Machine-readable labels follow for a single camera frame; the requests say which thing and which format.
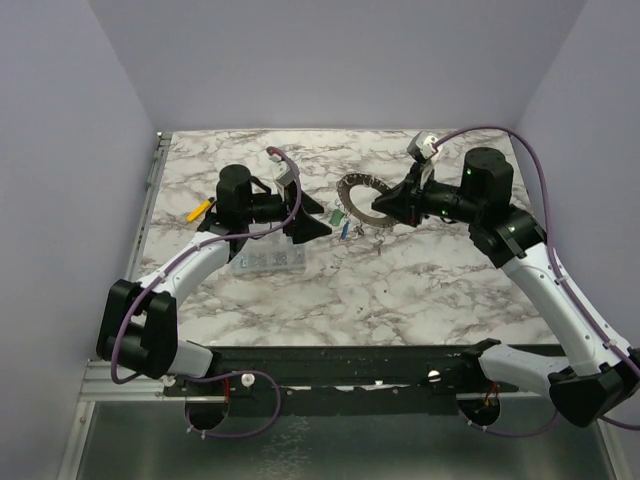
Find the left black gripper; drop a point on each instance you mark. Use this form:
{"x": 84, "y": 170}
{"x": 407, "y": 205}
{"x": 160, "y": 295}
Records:
{"x": 307, "y": 228}

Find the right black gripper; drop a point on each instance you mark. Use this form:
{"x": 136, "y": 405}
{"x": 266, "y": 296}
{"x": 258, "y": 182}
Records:
{"x": 412, "y": 201}

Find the green key tag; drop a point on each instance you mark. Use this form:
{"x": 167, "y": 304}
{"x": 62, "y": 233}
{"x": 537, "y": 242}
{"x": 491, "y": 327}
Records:
{"x": 336, "y": 217}

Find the blue key tag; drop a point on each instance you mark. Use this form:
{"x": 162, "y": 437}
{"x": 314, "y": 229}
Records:
{"x": 345, "y": 230}

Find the large metal key ring disc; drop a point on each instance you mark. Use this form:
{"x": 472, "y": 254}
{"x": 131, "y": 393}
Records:
{"x": 351, "y": 180}

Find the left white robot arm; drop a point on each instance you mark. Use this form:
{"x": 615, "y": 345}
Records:
{"x": 139, "y": 329}

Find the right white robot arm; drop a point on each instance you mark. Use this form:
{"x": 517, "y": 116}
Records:
{"x": 598, "y": 368}

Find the clear plastic parts box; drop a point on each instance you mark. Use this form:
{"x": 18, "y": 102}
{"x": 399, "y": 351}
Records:
{"x": 273, "y": 253}

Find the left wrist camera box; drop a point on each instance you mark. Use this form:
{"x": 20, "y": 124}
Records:
{"x": 281, "y": 171}

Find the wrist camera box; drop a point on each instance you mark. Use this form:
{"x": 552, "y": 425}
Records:
{"x": 281, "y": 171}
{"x": 422, "y": 147}

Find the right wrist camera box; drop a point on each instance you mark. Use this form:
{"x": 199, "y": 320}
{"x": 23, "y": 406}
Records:
{"x": 422, "y": 147}

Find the yellow handled screwdriver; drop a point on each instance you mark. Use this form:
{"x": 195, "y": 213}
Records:
{"x": 201, "y": 210}

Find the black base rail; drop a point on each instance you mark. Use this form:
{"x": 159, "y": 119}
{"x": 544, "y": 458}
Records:
{"x": 335, "y": 381}

